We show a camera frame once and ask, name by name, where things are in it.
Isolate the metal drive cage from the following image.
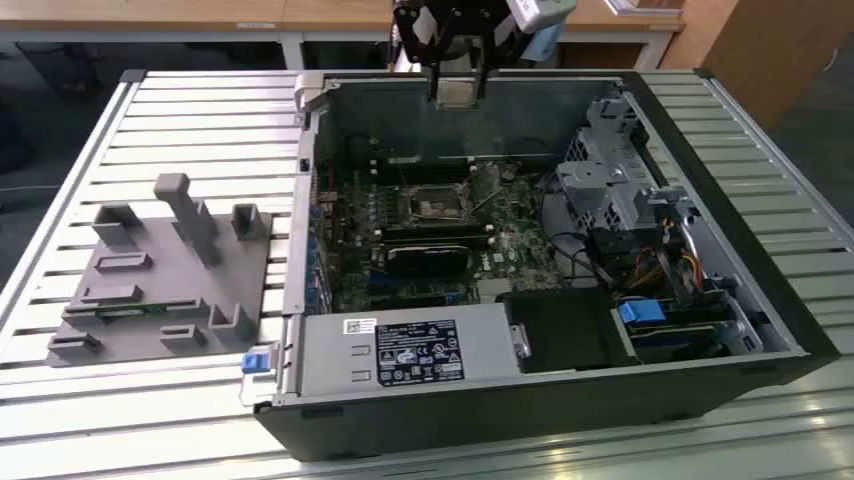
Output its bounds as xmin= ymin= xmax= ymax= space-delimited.
xmin=553 ymin=97 xmax=672 ymax=234

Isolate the silver CPU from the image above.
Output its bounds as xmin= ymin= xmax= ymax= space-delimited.
xmin=435 ymin=78 xmax=483 ymax=111

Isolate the orange yellow wire bundle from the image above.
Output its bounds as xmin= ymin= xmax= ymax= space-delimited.
xmin=629 ymin=247 xmax=707 ymax=292

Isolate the grey parts rack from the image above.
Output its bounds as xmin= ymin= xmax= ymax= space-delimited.
xmin=42 ymin=172 xmax=274 ymax=369

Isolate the black plastic shroud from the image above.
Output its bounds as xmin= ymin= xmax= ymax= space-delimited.
xmin=497 ymin=288 xmax=639 ymax=375

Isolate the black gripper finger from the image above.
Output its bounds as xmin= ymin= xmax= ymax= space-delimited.
xmin=476 ymin=0 xmax=519 ymax=109
xmin=391 ymin=0 xmax=444 ymax=104

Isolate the wooden desk white frame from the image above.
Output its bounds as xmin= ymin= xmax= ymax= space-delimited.
xmin=0 ymin=0 xmax=688 ymax=71

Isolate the black graphics card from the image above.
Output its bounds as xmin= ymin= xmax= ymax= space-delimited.
xmin=380 ymin=241 xmax=473 ymax=279

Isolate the silver case handle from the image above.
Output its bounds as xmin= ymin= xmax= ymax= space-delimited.
xmin=290 ymin=73 xmax=329 ymax=112

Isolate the silver chipset heat sink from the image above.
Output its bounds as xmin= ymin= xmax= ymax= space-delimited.
xmin=475 ymin=278 xmax=513 ymax=304

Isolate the silver power supply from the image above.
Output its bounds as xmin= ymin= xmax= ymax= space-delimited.
xmin=292 ymin=303 xmax=532 ymax=397

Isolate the black RAM stick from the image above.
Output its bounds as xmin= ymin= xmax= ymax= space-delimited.
xmin=380 ymin=223 xmax=487 ymax=236
xmin=383 ymin=232 xmax=488 ymax=245

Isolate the black disk drive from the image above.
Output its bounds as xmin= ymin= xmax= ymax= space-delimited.
xmin=625 ymin=319 xmax=725 ymax=361

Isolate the blue disk carrier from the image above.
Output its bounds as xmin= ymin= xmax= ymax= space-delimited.
xmin=616 ymin=298 xmax=667 ymax=327

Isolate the wooden cabinet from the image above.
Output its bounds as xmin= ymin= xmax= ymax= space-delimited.
xmin=656 ymin=0 xmax=854 ymax=132

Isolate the black mesh waste basket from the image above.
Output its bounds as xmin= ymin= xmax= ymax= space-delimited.
xmin=13 ymin=40 xmax=106 ymax=101

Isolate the green motherboard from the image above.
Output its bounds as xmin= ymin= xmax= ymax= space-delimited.
xmin=306 ymin=158 xmax=575 ymax=315

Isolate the green RAM stick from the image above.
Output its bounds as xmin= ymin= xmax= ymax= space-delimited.
xmin=98 ymin=303 xmax=168 ymax=317

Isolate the white tray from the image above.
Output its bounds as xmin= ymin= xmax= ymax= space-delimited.
xmin=601 ymin=0 xmax=688 ymax=17

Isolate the metal socket cover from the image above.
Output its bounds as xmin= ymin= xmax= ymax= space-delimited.
xmin=464 ymin=161 xmax=519 ymax=212

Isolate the black wire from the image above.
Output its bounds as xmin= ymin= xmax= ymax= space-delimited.
xmin=544 ymin=230 xmax=619 ymax=291

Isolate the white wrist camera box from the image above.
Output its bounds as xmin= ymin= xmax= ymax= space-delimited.
xmin=504 ymin=0 xmax=576 ymax=34

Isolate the CPU socket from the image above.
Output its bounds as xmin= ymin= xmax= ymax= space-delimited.
xmin=404 ymin=183 xmax=473 ymax=225

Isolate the black PC case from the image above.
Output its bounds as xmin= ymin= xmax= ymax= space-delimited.
xmin=250 ymin=68 xmax=842 ymax=461

